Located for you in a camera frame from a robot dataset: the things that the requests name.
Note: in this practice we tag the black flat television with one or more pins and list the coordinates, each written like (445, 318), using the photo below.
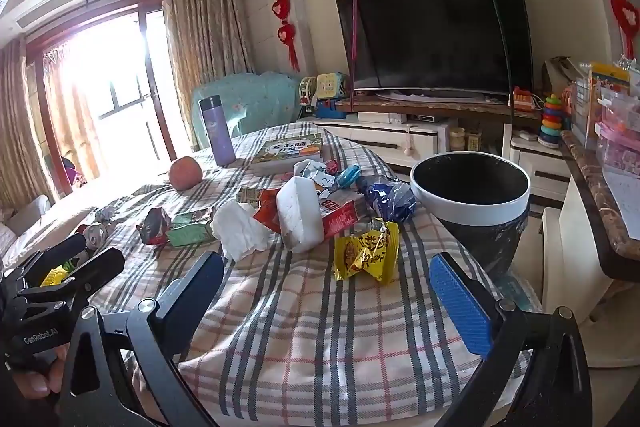
(435, 32)

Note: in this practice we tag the teal covered chair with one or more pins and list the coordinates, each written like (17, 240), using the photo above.
(260, 99)

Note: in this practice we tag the crushed drink can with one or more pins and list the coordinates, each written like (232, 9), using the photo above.
(94, 234)

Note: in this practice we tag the purple thermos bottle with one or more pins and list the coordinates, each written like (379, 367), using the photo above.
(220, 137)

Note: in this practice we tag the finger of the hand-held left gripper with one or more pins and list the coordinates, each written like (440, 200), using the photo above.
(95, 271)
(60, 254)

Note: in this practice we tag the orange plastic toy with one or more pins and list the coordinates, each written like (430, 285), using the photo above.
(568, 97)

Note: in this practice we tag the pink plastic box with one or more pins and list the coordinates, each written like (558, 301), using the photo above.
(620, 147)

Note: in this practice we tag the silver foil wrapper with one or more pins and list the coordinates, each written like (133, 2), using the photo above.
(105, 213)

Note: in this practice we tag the black white-rimmed trash bin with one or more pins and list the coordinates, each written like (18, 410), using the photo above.
(470, 214)

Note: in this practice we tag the yellow snack wrapper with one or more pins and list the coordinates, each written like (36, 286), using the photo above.
(365, 252)

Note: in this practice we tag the toy ferris wheel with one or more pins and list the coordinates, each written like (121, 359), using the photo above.
(307, 92)

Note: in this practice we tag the beige round container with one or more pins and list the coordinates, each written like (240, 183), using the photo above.
(456, 138)

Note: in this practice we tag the white television cabinet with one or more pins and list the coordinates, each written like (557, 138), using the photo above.
(380, 139)

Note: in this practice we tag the beige sofa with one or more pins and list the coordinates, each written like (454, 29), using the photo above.
(30, 214)

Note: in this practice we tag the glass balcony door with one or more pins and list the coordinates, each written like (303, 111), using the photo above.
(110, 72)

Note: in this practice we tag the person's left hand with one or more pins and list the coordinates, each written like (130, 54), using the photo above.
(35, 382)

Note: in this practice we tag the blue snack bag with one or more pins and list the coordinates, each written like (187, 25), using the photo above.
(387, 202)

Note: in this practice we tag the small flattened green carton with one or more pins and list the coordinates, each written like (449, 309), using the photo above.
(248, 197)

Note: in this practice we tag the wooden spoon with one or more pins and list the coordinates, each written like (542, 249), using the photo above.
(409, 139)

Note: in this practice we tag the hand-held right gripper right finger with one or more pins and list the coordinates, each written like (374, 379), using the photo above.
(460, 307)

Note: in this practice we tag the brown patterned curtain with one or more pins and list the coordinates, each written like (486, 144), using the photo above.
(210, 47)
(20, 132)

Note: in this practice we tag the blue plastic toy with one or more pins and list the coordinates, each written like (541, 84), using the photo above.
(330, 109)

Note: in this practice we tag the red paper carton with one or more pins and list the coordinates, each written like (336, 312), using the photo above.
(345, 214)

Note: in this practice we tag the plaid blanket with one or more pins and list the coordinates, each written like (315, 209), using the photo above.
(310, 332)

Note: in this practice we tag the brown marble counter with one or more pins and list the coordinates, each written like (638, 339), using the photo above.
(600, 207)

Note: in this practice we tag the small wooden frame toy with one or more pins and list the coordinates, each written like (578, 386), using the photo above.
(474, 140)

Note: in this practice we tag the red silver wrapper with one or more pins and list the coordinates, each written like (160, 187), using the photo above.
(155, 227)

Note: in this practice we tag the white printed snack bag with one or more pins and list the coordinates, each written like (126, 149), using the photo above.
(312, 169)

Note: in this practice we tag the children's picture book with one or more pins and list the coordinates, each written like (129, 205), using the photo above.
(287, 152)

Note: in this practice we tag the red toy cash register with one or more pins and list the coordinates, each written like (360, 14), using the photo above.
(522, 99)

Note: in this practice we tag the red heart hanging decoration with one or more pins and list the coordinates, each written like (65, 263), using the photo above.
(279, 7)
(625, 14)

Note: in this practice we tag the clear plastic organiser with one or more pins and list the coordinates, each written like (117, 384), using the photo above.
(585, 107)

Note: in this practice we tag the white foam block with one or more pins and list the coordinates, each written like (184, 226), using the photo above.
(300, 217)

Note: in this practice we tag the yellow orange box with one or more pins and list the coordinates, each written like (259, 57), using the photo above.
(607, 77)

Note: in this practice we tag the white router box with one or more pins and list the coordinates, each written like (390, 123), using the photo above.
(390, 117)

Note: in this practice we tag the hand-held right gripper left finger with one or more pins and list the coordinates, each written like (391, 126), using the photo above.
(200, 282)

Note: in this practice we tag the orange-pink apple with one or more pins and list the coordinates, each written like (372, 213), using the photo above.
(185, 174)

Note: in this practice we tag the colourful cloth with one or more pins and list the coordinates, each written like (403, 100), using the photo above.
(72, 172)

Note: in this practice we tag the small yellow wrapper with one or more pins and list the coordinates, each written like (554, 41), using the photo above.
(54, 278)

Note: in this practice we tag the white crumpled tissue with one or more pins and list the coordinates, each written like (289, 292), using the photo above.
(240, 232)

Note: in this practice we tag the red plastic wrapper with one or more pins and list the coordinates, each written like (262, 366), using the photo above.
(265, 209)

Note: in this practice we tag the green milk carton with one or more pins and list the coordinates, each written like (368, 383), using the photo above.
(187, 218)
(190, 236)

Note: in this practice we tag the beige bag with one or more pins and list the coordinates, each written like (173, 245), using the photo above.
(560, 74)

